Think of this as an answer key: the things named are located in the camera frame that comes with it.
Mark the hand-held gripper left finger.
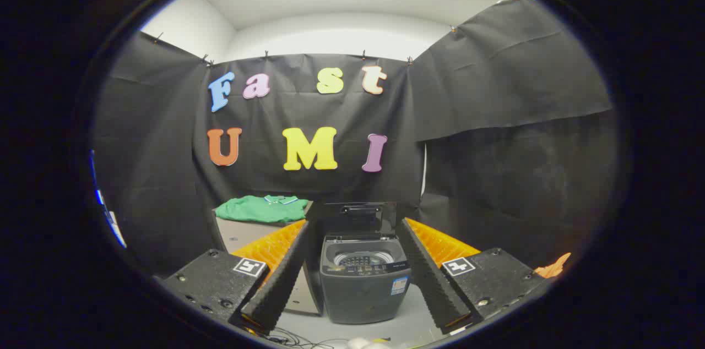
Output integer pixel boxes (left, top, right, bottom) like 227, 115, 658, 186
160, 220, 310, 334

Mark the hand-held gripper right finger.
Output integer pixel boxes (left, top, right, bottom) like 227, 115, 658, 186
397, 217, 551, 334

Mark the grey washing machine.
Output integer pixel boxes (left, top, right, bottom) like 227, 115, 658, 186
319, 233, 413, 325

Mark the green polo shirt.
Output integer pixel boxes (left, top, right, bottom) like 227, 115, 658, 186
215, 195, 309, 223

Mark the dark washing machine lid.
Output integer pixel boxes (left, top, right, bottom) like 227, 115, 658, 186
322, 201, 398, 241

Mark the grey cabinet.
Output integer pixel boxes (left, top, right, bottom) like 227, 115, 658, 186
212, 200, 323, 317

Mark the small orange object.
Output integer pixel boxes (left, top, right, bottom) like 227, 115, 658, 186
534, 253, 572, 278

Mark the white blue object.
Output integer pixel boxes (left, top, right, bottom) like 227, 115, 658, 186
91, 151, 127, 249

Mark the black cable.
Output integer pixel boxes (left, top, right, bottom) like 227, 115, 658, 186
264, 327, 338, 349

